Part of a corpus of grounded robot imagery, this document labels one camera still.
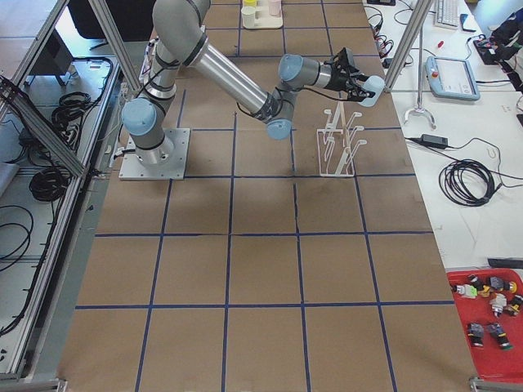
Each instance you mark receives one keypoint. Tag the light blue plastic cup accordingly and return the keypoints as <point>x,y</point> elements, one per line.
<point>374,85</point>

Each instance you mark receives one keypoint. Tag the black power adapter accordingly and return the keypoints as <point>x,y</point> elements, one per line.
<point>437,142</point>

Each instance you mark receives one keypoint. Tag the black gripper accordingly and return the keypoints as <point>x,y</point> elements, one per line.
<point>337,81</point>

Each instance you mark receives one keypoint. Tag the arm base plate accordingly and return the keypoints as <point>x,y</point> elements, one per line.
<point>168,161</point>

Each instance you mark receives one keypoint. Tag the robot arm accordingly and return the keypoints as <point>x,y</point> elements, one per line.
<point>182,42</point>

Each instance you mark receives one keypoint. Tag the pink plastic cup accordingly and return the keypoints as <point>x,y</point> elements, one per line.
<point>274,7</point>

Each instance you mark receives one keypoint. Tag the white wire cup rack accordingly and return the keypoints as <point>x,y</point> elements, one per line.
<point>338,143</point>

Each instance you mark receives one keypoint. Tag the cream plastic tray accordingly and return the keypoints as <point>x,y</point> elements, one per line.
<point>264,19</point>

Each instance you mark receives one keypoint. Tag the aluminium frame post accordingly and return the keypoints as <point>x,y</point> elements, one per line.
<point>412,29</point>

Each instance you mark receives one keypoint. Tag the white keyboard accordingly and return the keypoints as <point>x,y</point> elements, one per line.
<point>446,14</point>

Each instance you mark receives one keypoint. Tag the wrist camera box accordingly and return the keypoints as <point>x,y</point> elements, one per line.
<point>343,62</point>

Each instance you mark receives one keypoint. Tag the cream white plastic cup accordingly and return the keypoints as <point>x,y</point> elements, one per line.
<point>249,17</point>

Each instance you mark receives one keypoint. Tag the red parts tray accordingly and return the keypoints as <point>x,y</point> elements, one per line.
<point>492,362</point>

